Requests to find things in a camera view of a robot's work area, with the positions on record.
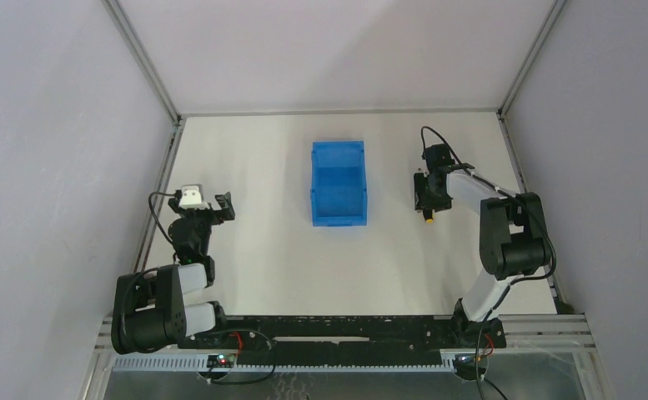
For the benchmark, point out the aluminium frame rail left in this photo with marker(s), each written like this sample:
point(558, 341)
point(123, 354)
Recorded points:
point(158, 127)

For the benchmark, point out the blue plastic bin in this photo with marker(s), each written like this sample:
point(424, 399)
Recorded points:
point(338, 192)

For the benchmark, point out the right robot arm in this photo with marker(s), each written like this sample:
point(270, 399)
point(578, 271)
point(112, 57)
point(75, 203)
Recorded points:
point(513, 239)

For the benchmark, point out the aluminium frame rail back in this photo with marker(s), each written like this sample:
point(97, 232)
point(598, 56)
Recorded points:
point(493, 110)

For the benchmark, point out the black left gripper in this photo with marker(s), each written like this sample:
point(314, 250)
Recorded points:
point(201, 214)

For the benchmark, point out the small circuit board with leds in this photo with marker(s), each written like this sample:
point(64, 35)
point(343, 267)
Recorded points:
point(221, 361)

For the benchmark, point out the aluminium frame rail right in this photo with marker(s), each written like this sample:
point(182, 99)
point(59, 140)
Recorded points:
point(512, 121)

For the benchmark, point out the aluminium frame rail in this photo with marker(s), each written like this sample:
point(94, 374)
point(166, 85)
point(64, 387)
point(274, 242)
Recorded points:
point(493, 110)
point(512, 121)
point(158, 127)

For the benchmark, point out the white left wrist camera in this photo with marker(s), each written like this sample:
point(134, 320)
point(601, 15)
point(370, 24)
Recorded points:
point(192, 197)

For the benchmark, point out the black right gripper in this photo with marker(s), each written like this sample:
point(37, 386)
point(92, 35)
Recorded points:
point(427, 200)

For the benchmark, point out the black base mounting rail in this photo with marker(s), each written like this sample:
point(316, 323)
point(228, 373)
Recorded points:
point(349, 341)

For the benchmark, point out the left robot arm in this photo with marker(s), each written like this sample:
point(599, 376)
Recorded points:
point(149, 311)

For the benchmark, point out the white slotted cable duct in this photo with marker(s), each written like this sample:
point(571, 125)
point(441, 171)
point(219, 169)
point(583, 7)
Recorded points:
point(162, 363)

